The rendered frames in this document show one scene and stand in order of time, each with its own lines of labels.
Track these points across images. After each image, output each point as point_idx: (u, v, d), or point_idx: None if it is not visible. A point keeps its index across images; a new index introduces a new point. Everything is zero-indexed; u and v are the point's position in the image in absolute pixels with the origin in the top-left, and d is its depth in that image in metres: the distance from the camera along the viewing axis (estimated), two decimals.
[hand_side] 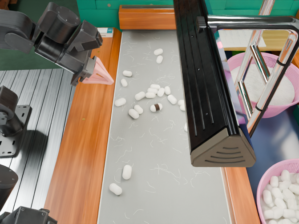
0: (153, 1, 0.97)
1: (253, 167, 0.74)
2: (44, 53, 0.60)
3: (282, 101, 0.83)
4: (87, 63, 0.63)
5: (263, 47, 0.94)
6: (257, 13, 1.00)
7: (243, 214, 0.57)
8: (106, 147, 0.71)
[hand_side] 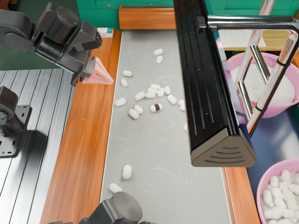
0: (153, 1, 0.97)
1: (253, 167, 0.74)
2: (44, 53, 0.60)
3: (282, 101, 0.83)
4: (87, 63, 0.63)
5: (263, 47, 0.94)
6: (257, 13, 1.00)
7: (243, 214, 0.57)
8: (106, 147, 0.71)
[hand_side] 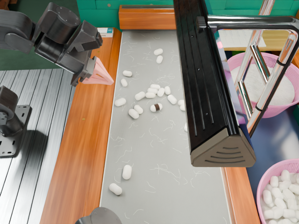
0: (153, 1, 0.97)
1: (253, 167, 0.74)
2: (44, 54, 0.60)
3: (282, 101, 0.83)
4: (87, 64, 0.63)
5: (263, 47, 0.94)
6: (257, 13, 1.00)
7: (243, 214, 0.57)
8: (106, 147, 0.71)
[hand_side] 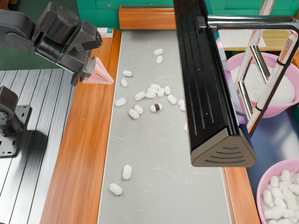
0: (153, 1, 0.97)
1: (253, 167, 0.74)
2: (44, 53, 0.60)
3: (282, 101, 0.83)
4: (87, 63, 0.63)
5: (263, 47, 0.94)
6: (257, 13, 1.00)
7: (243, 214, 0.57)
8: (106, 147, 0.71)
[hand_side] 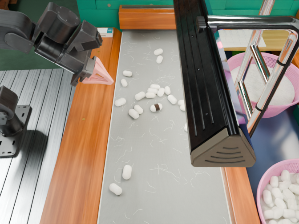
0: (153, 1, 0.97)
1: (253, 167, 0.74)
2: (44, 53, 0.60)
3: (282, 101, 0.83)
4: (87, 63, 0.63)
5: (263, 47, 0.94)
6: (257, 13, 1.00)
7: (243, 214, 0.57)
8: (106, 147, 0.71)
